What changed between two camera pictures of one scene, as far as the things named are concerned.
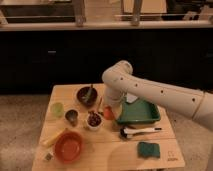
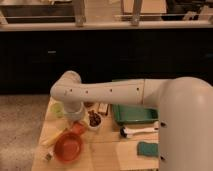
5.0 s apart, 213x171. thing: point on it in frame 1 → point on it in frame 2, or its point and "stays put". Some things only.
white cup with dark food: x=94 y=120 stays put
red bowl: x=68 y=147 stays put
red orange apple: x=108 y=113 → x=78 y=127
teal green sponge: x=148 y=149 stays put
